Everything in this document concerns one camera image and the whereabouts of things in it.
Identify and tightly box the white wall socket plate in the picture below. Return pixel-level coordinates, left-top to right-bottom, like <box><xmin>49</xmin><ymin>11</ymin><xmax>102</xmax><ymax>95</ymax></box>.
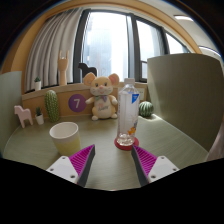
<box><xmin>138</xmin><ymin>89</ymin><xmax>148</xmax><ymax>101</ymax></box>

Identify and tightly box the clear plastic water bottle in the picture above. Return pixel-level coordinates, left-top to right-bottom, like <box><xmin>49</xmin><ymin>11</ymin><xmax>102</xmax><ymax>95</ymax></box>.
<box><xmin>116</xmin><ymin>77</ymin><xmax>141</xmax><ymax>148</ymax></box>

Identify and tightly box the pink horse figurine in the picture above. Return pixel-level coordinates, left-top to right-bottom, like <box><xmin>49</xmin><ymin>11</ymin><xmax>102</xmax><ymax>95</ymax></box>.
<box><xmin>13</xmin><ymin>105</ymin><xmax>34</xmax><ymax>129</ymax></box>

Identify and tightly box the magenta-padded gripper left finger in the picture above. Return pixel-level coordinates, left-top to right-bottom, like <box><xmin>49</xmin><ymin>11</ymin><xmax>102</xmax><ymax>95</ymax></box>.
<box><xmin>46</xmin><ymin>144</ymin><xmax>97</xmax><ymax>188</ymax></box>

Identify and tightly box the grey desk divider panel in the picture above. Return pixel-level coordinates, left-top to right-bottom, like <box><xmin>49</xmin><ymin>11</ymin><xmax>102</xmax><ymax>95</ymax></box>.
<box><xmin>146</xmin><ymin>53</ymin><xmax>224</xmax><ymax>153</ymax></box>
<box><xmin>0</xmin><ymin>70</ymin><xmax>23</xmax><ymax>154</ymax></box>

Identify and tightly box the tall green cactus ornament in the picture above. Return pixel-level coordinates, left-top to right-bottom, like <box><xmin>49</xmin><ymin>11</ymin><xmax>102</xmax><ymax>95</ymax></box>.
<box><xmin>44</xmin><ymin>89</ymin><xmax>61</xmax><ymax>123</ymax></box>

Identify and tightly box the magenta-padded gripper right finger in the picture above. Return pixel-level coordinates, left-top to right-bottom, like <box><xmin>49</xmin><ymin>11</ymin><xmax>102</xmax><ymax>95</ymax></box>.
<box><xmin>130</xmin><ymin>144</ymin><xmax>180</xmax><ymax>187</ymax></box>

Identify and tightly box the pale yellow paper cup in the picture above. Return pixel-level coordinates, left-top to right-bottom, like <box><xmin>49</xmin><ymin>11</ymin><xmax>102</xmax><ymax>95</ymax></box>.
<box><xmin>49</xmin><ymin>121</ymin><xmax>82</xmax><ymax>157</ymax></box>

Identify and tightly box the long ceiling light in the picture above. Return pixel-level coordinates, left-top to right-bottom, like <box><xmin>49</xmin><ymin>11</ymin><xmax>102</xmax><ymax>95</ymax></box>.
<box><xmin>173</xmin><ymin>14</ymin><xmax>194</xmax><ymax>22</ymax></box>
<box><xmin>198</xmin><ymin>45</ymin><xmax>221</xmax><ymax>58</ymax></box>

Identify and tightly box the black horse figurine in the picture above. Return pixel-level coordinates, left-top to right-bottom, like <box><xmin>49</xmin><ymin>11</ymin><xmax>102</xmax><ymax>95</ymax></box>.
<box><xmin>77</xmin><ymin>62</ymin><xmax>98</xmax><ymax>78</ymax></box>

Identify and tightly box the round green cactus ornament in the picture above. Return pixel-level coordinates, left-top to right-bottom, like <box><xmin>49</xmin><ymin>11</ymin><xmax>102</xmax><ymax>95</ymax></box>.
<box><xmin>138</xmin><ymin>101</ymin><xmax>155</xmax><ymax>118</ymax></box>

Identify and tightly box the round purple number sign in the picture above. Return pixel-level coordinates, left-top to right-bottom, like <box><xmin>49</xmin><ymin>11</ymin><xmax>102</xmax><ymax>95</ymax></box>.
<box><xmin>68</xmin><ymin>93</ymin><xmax>87</xmax><ymax>113</ymax></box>

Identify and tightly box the beige plush mouse toy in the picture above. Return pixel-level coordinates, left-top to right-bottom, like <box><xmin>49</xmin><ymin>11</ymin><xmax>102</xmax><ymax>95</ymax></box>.
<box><xmin>82</xmin><ymin>72</ymin><xmax>120</xmax><ymax>121</ymax></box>

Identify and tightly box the flat round red coaster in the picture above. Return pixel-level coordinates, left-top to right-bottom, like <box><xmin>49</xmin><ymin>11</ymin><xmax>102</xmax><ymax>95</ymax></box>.
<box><xmin>113</xmin><ymin>135</ymin><xmax>140</xmax><ymax>152</ymax></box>

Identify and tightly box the grey window curtain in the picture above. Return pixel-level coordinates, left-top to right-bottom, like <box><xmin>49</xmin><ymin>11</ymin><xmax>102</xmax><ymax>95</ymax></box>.
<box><xmin>24</xmin><ymin>8</ymin><xmax>84</xmax><ymax>93</ymax></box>

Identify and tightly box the small plant in white pot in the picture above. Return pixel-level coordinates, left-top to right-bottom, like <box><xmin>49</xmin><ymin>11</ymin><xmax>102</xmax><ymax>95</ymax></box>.
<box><xmin>34</xmin><ymin>106</ymin><xmax>45</xmax><ymax>126</ymax></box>
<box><xmin>33</xmin><ymin>76</ymin><xmax>43</xmax><ymax>92</ymax></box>

